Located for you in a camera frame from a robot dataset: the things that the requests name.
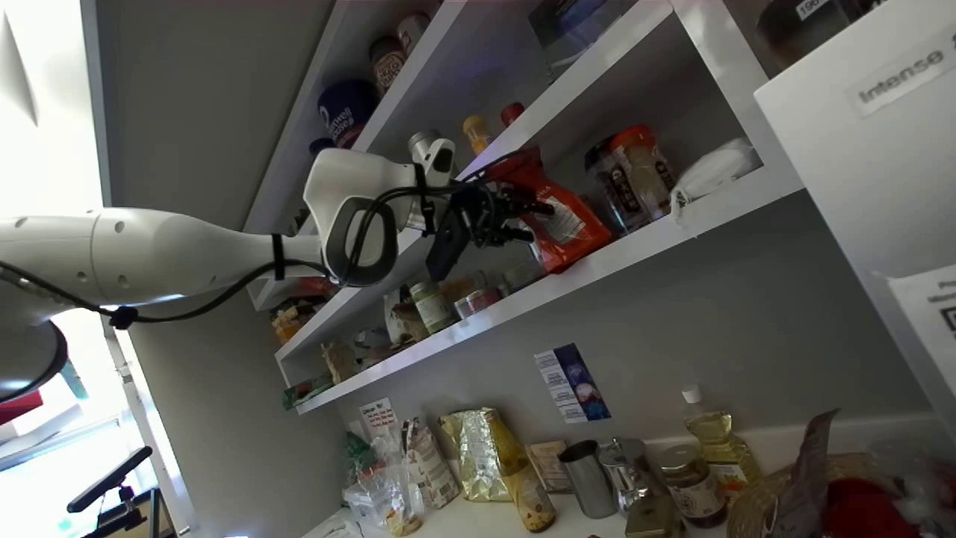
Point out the wicker basket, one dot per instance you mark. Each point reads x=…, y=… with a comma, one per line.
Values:
x=758, y=508

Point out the steel coffee press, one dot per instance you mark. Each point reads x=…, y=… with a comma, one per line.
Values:
x=627, y=471

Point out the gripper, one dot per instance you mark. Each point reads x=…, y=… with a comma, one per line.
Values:
x=478, y=213

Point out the white wall shelf unit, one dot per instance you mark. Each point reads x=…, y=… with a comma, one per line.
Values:
x=612, y=258

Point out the brown paper packet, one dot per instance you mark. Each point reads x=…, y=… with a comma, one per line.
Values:
x=551, y=465

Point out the window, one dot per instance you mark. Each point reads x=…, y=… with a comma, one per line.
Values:
x=45, y=90

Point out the camera on mount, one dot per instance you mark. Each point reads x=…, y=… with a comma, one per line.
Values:
x=112, y=486

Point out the jar with green lid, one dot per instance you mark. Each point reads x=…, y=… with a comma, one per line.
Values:
x=433, y=308

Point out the white paper note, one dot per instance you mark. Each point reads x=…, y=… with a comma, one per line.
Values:
x=930, y=314

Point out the gold foil bag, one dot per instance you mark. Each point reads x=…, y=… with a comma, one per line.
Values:
x=478, y=456

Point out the orange packet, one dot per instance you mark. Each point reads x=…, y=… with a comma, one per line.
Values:
x=573, y=224

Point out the bottle with yellow cap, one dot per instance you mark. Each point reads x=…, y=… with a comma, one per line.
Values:
x=476, y=133

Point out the jar with gold lid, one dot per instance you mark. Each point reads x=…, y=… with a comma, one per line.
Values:
x=694, y=489

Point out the dark jar with white label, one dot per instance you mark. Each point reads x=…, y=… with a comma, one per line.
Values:
x=803, y=30

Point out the clear plastic bag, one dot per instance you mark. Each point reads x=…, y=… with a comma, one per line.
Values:
x=385, y=497

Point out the heap of orange packets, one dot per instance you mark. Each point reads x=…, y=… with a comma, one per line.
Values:
x=290, y=321

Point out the red and white packet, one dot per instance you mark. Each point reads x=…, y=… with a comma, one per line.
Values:
x=435, y=467

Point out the blue and white leaflet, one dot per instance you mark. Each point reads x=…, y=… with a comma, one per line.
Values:
x=575, y=385

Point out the gold box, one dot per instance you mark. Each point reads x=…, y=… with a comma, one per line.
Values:
x=653, y=519

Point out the green flat packet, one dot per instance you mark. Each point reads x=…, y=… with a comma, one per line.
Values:
x=306, y=390

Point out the steel cup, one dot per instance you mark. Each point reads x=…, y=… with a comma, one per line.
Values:
x=588, y=482

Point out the cooking oil bottle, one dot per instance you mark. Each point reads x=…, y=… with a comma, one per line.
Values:
x=713, y=433

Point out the red cloth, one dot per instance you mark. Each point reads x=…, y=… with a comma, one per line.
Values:
x=866, y=512

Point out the jar with orange lid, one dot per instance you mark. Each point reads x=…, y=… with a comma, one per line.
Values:
x=635, y=179

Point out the white and brown packet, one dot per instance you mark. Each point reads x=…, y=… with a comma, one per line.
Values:
x=399, y=317

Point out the small red tin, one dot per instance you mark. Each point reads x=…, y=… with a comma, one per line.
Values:
x=478, y=302

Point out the white cabinet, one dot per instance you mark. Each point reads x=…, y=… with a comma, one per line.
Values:
x=859, y=172

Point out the bottle with red cap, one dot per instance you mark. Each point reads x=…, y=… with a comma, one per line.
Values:
x=512, y=113

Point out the white plastic bag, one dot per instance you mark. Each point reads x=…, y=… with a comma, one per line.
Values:
x=713, y=172

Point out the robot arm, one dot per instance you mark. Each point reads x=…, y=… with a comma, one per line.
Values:
x=149, y=254

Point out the brown jar with label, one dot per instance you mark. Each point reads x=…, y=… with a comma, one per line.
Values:
x=387, y=63

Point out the beige crumpled packet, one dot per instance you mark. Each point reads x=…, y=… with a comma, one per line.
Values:
x=340, y=362

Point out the white note with red print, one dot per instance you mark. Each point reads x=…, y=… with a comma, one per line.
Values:
x=378, y=418

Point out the grey brown foil packet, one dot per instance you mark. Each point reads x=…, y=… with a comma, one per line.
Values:
x=806, y=478

